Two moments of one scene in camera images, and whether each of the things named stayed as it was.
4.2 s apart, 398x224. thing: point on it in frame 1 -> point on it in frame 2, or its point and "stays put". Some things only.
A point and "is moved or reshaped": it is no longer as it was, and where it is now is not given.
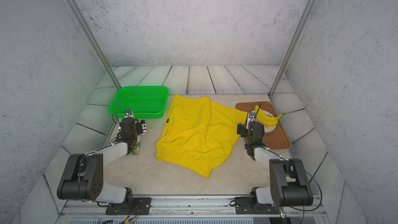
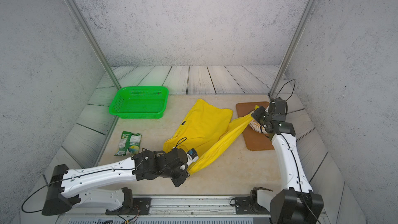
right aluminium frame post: (298, 29) stays put
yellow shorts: (198, 134) is moved or reshaped
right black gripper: (244, 127) -> (258, 113)
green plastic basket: (145, 102) stays put
